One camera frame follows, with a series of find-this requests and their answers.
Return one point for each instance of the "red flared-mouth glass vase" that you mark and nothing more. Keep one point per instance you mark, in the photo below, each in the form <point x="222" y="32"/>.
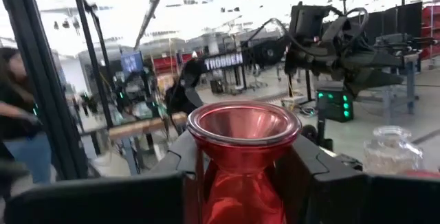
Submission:
<point x="240" y="196"/>

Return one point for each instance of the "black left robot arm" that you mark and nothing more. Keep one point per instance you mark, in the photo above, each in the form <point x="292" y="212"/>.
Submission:
<point x="223" y="60"/>

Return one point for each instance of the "person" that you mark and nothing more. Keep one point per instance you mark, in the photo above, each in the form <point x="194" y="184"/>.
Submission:
<point x="13" y="114"/>

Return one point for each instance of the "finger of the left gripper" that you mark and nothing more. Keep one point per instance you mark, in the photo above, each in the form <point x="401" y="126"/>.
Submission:
<point x="371" y="81"/>
<point x="378" y="59"/>

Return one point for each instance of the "black aluminium rig frame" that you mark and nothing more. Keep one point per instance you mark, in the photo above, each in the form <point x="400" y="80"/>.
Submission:
<point x="44" y="79"/>

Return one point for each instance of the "blue lit monitor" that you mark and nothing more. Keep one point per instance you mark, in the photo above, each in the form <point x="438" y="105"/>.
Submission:
<point x="131" y="62"/>

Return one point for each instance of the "wooden workbench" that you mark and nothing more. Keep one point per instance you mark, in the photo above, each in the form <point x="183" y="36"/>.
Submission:
<point x="144" y="128"/>

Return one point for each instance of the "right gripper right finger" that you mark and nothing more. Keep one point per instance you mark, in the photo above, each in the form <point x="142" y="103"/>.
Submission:
<point x="361" y="200"/>

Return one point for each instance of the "clear diamond-pattern bottle vase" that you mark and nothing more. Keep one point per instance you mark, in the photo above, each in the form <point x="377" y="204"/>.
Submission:
<point x="392" y="155"/>

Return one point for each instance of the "small red glass vase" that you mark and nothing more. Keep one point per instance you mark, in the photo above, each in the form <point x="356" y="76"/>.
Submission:
<point x="423" y="174"/>

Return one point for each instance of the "black box green lights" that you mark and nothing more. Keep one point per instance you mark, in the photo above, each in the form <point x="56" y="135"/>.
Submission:
<point x="331" y="103"/>

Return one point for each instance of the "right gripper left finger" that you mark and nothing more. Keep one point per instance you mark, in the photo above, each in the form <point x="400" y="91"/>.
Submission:
<point x="103" y="200"/>

